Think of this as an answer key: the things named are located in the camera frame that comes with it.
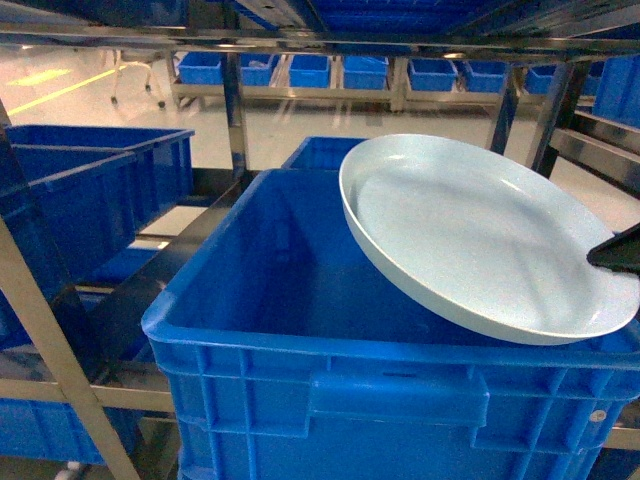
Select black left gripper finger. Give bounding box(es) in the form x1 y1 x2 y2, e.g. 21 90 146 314
587 227 639 274

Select light blue round tray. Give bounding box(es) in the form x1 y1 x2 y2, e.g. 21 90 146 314
339 134 639 346

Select stainless steel shelf rack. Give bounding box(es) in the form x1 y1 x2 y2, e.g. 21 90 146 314
1 1 639 479

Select blue crate rear left shelf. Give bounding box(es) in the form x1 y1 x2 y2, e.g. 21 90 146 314
3 124 196 236

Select blue crate shelf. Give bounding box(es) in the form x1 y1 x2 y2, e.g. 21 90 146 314
0 294 146 467
3 124 196 236
0 143 141 351

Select blue crate upper left shelf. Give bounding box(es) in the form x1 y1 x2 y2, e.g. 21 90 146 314
0 143 141 351

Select blue crate lower left shelf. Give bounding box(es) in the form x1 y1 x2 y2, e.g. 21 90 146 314
0 294 146 467

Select blue crate behind front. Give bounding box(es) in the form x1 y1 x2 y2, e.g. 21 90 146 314
282 136 365 171

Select blue crate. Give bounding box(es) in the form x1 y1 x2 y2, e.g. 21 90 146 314
282 136 365 171
142 169 639 479

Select blue crate front right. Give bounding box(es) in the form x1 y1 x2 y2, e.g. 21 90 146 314
142 169 639 479

